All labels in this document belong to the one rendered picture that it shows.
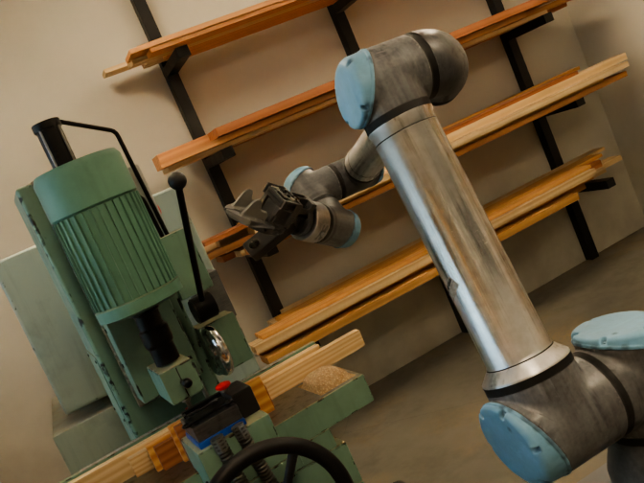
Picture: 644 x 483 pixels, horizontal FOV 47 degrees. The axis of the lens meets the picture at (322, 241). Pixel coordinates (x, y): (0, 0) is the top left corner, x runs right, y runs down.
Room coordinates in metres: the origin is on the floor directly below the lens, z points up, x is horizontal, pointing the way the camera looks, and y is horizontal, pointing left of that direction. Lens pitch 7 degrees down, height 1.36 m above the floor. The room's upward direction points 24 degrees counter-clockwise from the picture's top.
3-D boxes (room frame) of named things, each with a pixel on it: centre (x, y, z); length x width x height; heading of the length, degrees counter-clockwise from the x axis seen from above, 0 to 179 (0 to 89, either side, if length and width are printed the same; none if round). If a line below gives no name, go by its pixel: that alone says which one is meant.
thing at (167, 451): (1.41, 0.34, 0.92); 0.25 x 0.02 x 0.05; 113
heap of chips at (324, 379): (1.47, 0.11, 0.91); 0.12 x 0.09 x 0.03; 23
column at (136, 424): (1.72, 0.49, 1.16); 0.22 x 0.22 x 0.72; 23
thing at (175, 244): (1.71, 0.32, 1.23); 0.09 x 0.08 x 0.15; 23
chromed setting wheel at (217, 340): (1.62, 0.31, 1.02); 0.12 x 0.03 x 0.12; 23
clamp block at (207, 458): (1.28, 0.30, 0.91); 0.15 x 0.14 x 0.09; 113
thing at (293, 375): (1.50, 0.26, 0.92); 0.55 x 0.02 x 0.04; 113
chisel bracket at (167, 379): (1.47, 0.39, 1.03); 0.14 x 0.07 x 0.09; 23
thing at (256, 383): (1.40, 0.32, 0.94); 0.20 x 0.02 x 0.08; 113
